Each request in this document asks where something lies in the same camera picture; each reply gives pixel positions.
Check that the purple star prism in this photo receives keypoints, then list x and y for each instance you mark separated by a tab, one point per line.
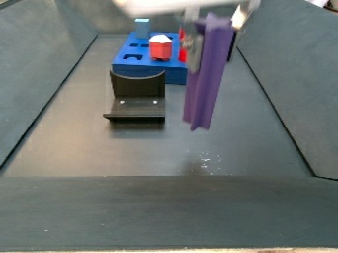
203	82

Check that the tall red hexagonal peg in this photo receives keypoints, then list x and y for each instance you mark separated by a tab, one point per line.
182	50

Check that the short red pentagon peg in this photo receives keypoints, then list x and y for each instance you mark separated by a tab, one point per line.
161	47

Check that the blue shape sorter board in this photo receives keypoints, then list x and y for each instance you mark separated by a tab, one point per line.
133	60

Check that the short light blue block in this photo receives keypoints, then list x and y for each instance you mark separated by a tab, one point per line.
143	28

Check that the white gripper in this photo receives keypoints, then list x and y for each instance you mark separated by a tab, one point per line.
138	8

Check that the black curved stand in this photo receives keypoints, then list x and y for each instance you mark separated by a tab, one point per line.
139	97

